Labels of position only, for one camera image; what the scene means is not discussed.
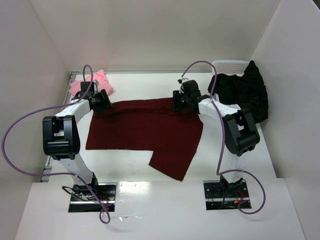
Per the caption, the dark red t shirt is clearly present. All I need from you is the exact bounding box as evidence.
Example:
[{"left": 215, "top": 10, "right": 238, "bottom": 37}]
[{"left": 85, "top": 98, "right": 203, "bottom": 181}]

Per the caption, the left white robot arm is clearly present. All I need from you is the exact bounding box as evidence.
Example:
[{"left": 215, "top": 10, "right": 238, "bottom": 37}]
[{"left": 42, "top": 81, "right": 113, "bottom": 197}]

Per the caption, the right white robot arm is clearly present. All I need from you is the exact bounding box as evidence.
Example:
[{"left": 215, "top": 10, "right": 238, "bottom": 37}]
[{"left": 172, "top": 78, "right": 260, "bottom": 196}]

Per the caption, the pink folded t shirt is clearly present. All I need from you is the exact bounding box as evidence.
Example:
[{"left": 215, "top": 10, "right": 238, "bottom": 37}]
[{"left": 68, "top": 69, "right": 114, "bottom": 97}]

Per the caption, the white plastic basket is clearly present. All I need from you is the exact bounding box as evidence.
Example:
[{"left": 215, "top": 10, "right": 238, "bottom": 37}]
[{"left": 211, "top": 59, "right": 248, "bottom": 111}]

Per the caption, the black t shirt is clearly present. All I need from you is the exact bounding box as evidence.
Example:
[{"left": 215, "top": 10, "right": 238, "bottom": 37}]
[{"left": 207, "top": 59, "right": 270, "bottom": 125}]

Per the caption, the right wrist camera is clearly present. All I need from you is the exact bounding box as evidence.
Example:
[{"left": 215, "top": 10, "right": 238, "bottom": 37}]
[{"left": 177, "top": 77, "right": 189, "bottom": 85}]

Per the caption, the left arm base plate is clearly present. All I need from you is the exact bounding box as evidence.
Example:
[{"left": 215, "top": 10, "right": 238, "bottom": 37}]
[{"left": 61, "top": 182, "right": 117, "bottom": 213}]

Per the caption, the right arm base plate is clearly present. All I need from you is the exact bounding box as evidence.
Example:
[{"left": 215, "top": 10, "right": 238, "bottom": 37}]
[{"left": 203, "top": 180, "right": 252, "bottom": 211}]

